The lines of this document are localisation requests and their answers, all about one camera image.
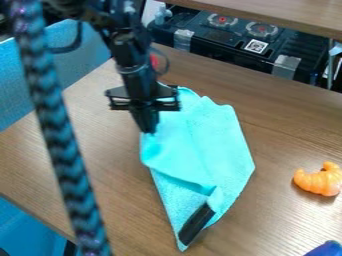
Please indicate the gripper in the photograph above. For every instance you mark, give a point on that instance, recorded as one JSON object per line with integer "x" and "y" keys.
{"x": 140, "y": 90}

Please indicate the turquoise cloth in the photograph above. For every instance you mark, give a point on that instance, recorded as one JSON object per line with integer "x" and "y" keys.
{"x": 200, "y": 150}

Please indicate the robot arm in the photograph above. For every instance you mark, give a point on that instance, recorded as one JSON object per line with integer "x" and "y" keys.
{"x": 127, "y": 40}

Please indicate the black lab equipment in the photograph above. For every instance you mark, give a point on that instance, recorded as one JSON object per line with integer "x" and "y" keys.
{"x": 249, "y": 40}

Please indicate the orange toy croissant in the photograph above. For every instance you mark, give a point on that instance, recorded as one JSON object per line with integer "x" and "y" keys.
{"x": 320, "y": 181}

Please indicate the blue toy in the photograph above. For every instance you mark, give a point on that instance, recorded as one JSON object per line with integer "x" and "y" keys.
{"x": 327, "y": 249}

